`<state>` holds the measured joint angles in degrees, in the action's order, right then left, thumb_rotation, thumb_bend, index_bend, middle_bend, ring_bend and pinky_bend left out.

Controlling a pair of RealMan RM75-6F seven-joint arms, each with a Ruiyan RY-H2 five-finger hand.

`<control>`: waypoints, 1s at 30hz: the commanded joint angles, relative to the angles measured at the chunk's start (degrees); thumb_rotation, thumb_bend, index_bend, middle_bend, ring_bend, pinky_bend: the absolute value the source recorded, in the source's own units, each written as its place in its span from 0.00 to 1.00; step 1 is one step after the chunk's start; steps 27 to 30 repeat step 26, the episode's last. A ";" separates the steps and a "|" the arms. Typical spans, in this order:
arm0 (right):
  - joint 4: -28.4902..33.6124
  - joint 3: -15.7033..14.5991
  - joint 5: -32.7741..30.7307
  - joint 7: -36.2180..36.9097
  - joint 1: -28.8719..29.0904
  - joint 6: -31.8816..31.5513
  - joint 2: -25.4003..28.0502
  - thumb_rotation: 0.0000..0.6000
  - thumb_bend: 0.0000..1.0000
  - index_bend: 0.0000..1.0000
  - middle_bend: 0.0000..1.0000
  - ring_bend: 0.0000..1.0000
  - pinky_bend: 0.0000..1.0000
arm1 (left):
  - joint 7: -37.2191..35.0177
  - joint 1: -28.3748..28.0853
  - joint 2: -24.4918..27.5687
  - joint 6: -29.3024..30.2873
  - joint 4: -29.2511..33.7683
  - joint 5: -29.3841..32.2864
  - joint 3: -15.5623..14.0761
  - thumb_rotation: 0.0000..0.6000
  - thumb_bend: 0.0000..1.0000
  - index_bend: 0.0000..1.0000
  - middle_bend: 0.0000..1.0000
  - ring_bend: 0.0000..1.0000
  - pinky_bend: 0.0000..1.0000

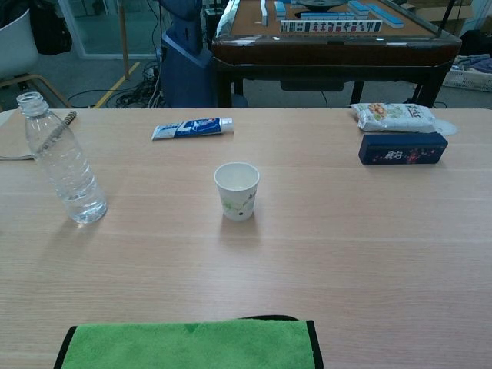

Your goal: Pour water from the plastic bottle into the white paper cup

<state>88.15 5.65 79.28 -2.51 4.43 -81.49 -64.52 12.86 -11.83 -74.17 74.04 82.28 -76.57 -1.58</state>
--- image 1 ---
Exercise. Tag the brown mahjong table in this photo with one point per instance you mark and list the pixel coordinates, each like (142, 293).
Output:
(330, 50)

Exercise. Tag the white chair with wooden legs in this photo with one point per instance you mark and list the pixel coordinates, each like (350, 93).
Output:
(15, 50)

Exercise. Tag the blue white toothpaste tube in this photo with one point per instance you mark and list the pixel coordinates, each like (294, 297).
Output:
(196, 127)

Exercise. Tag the transparent plastic water bottle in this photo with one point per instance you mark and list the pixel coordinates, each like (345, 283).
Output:
(73, 184)

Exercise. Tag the green microfibre cloth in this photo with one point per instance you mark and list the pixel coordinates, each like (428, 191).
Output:
(184, 346)

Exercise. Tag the black bag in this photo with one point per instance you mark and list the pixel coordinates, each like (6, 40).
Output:
(52, 30)

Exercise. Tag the brown spiral notebook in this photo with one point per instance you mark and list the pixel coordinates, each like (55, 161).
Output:
(11, 138)

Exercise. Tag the mahjong tile row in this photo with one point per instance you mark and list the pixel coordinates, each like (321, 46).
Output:
(330, 26)

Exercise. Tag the wooden post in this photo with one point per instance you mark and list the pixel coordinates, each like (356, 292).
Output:
(123, 38)

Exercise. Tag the white paper cup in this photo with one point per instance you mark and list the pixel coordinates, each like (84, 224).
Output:
(236, 192)

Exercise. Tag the dark blue rectangular box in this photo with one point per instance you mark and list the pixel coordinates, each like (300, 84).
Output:
(401, 148)

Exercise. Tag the white round disc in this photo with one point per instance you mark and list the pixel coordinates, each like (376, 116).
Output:
(447, 127)

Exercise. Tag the white snack bag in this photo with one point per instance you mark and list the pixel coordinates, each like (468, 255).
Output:
(392, 115)

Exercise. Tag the blue machine base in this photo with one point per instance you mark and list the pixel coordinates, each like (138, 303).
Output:
(184, 65)

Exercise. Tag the white plastic basket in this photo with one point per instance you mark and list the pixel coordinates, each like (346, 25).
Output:
(467, 78)

